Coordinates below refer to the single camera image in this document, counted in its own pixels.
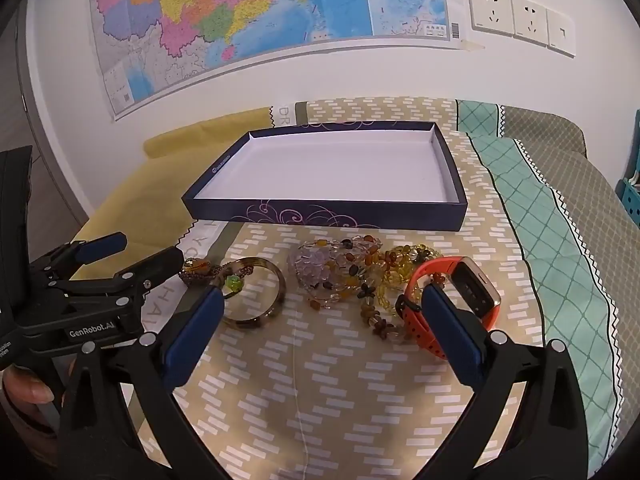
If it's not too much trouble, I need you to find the white wall switch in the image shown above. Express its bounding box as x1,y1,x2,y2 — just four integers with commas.
546,8,577,57

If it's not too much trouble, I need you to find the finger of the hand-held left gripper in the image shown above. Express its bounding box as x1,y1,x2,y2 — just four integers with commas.
28,231,129,282
45,246,186,311

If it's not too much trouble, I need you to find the orange smartwatch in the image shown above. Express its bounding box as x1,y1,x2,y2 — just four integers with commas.
395,256,502,361

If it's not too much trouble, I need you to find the patchwork printed bed sheet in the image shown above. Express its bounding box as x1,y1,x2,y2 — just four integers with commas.
75,95,640,480

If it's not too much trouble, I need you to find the blue perforated plastic chair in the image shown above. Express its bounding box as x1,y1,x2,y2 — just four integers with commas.
616,109,640,231

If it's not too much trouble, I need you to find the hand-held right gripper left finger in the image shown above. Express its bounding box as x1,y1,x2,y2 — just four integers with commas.
57,285,236,480

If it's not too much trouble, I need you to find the clear crystal bead bracelet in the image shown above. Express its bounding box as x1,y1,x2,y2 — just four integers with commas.
287,250,342,292

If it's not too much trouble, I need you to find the shallow white tray box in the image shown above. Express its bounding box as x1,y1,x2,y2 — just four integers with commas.
181,121,469,232

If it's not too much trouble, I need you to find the white wall socket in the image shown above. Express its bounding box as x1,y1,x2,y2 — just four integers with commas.
467,0,514,39
511,0,550,44

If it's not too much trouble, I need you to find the person's left hand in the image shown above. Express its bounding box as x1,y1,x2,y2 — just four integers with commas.
0,367,66,441

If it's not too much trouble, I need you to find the brown amber bangle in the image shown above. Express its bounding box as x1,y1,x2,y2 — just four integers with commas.
217,256,287,331

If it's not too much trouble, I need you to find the multicoloured stone bead necklace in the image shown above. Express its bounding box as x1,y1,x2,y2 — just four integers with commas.
299,232,417,344

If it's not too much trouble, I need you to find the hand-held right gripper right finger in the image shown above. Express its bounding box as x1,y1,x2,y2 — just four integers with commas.
415,284,591,480

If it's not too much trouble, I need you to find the colourful wall map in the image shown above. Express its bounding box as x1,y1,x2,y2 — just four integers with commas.
89,0,463,122

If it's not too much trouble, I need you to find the gold chain jewellery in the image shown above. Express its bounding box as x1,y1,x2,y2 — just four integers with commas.
372,242,441,317

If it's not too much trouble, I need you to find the brown pendant with green bead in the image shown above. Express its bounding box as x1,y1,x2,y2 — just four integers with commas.
180,257,246,294

